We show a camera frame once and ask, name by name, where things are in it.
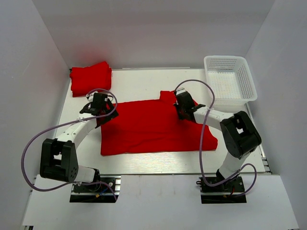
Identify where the white plastic basket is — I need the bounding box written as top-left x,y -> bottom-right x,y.
204,55 -> 258,112

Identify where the folded red t shirt stack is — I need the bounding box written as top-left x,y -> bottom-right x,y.
70,61 -> 112,97

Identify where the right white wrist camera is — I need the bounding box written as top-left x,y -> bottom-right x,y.
174,87 -> 187,96

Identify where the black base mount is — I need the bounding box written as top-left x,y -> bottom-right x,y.
196,176 -> 247,204
70,175 -> 121,203

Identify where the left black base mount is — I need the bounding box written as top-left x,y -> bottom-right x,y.
70,175 -> 121,203

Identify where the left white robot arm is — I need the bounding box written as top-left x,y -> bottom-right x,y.
40,92 -> 118,191

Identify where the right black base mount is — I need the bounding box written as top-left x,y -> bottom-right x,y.
196,176 -> 247,204

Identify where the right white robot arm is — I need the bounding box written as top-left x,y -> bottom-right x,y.
174,90 -> 261,191

